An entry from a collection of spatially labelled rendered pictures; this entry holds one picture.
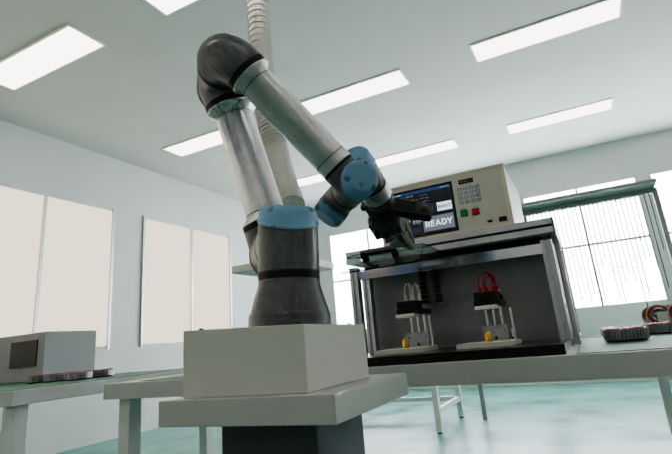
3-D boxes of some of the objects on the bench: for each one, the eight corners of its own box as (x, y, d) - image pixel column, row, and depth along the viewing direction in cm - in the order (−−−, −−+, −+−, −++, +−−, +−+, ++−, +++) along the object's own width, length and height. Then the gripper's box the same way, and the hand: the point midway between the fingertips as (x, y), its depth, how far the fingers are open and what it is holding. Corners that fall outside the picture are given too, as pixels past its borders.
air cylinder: (510, 343, 142) (507, 323, 144) (484, 345, 145) (481, 326, 147) (513, 342, 147) (509, 323, 148) (487, 344, 150) (484, 326, 151)
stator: (598, 343, 138) (595, 329, 139) (617, 340, 145) (614, 327, 146) (639, 341, 130) (635, 326, 131) (657, 338, 136) (654, 324, 137)
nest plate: (423, 351, 134) (422, 347, 134) (373, 355, 140) (373, 351, 141) (438, 349, 147) (437, 344, 147) (392, 352, 153) (391, 348, 154)
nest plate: (514, 345, 124) (513, 340, 124) (456, 349, 130) (455, 344, 131) (522, 342, 137) (521, 338, 137) (468, 346, 143) (468, 342, 143)
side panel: (581, 344, 146) (558, 239, 155) (570, 344, 147) (548, 241, 156) (583, 340, 170) (563, 250, 179) (573, 341, 172) (554, 251, 181)
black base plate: (566, 354, 106) (564, 343, 106) (312, 370, 132) (311, 361, 133) (574, 344, 146) (572, 337, 147) (378, 358, 173) (377, 351, 174)
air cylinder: (430, 349, 152) (428, 331, 154) (408, 350, 156) (405, 333, 157) (435, 348, 157) (432, 330, 158) (413, 350, 160) (411, 332, 161)
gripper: (362, 189, 128) (392, 239, 141) (358, 215, 122) (389, 264, 134) (393, 182, 124) (420, 234, 137) (390, 208, 118) (419, 260, 131)
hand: (413, 244), depth 134 cm, fingers closed
